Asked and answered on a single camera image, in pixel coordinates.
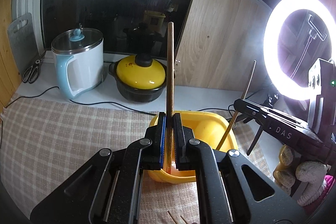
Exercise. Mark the black phone clamp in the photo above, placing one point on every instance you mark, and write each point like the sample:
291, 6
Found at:
314, 32

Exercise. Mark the pink sleeve forearm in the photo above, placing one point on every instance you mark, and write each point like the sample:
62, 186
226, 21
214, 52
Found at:
328, 183

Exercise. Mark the light blue electric kettle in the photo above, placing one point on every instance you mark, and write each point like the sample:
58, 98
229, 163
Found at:
79, 61

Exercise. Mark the grey cutting board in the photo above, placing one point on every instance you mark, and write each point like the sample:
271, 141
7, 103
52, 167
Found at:
22, 42

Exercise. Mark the black scissors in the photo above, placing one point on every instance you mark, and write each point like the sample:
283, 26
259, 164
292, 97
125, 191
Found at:
32, 72

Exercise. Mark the white ring light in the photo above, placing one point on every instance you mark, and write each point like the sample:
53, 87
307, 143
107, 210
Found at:
289, 52

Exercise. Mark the yellow lid black pot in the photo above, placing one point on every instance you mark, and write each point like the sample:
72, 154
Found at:
139, 78

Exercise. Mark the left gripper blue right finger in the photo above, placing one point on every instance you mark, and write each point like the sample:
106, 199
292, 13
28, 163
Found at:
230, 188

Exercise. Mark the right gloved hand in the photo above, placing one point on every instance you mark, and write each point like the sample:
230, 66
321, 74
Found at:
310, 172

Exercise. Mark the checkered pink tablecloth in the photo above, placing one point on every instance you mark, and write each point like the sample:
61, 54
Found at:
44, 142

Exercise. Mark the black tripod stand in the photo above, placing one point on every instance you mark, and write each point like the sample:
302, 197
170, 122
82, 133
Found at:
269, 102

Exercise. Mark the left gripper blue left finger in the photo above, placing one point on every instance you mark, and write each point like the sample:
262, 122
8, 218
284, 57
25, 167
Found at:
107, 187

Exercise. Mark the light plywood board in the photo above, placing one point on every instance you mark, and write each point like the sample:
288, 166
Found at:
219, 42

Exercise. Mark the yellow plastic bucket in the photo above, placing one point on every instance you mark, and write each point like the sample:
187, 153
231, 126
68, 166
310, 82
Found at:
207, 127

